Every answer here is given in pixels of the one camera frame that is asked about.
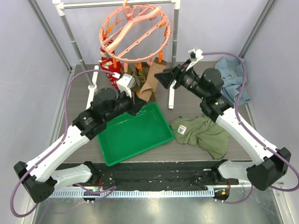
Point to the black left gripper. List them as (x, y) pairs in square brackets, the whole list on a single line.
[(135, 104)]

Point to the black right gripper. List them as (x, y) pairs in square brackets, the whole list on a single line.
[(177, 77)]

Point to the tan ribbed sock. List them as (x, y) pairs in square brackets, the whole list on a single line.
[(149, 88)]

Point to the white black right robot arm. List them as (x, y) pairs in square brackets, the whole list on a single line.
[(268, 164)]

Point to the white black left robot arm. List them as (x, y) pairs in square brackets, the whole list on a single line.
[(40, 176)]

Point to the pink round clip hanger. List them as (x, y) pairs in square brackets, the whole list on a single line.
[(135, 34)]

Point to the green plastic tray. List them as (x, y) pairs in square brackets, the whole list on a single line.
[(127, 136)]

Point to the red christmas sock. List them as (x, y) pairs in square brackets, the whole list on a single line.
[(110, 64)]

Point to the light blue denim shirt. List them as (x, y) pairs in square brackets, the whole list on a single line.
[(232, 75)]

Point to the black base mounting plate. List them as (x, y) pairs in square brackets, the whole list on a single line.
[(161, 176)]

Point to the olive green t-shirt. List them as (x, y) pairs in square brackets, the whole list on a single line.
[(202, 132)]

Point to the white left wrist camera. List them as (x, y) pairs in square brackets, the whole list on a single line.
[(125, 83)]

